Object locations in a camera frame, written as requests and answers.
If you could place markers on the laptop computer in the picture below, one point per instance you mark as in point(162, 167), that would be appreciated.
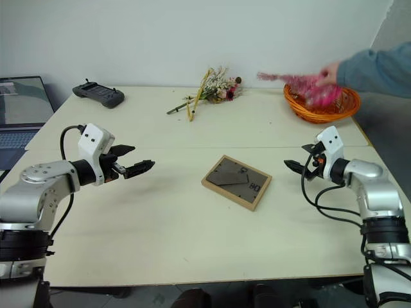
point(19, 106)

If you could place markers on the person's bare hand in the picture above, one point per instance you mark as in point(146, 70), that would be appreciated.
point(330, 73)

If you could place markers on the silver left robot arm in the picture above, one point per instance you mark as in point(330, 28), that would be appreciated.
point(48, 192)

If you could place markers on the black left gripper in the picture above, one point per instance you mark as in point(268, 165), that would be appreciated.
point(107, 164)

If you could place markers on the blue sleeved person's forearm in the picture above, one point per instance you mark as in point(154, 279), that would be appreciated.
point(375, 70)

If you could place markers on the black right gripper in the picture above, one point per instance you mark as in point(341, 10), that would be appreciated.
point(316, 167)

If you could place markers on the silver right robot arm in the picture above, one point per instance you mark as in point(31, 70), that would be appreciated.
point(379, 199)

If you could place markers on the pink dried flower bunch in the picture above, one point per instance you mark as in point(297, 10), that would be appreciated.
point(289, 79)

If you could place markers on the dried flower bouquet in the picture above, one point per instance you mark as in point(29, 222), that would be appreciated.
point(218, 90)

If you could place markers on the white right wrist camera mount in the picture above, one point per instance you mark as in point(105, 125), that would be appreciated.
point(332, 141)

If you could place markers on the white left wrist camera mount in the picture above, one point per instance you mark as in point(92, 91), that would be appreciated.
point(91, 138)

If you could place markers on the black handheld controller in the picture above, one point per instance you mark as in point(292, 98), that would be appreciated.
point(99, 93)

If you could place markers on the orange woven basket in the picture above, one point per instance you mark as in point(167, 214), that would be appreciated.
point(321, 116)

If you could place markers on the wooden picture frame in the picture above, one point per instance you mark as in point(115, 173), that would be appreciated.
point(224, 181)

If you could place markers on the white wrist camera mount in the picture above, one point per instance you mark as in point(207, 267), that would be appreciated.
point(91, 138)
point(332, 141)

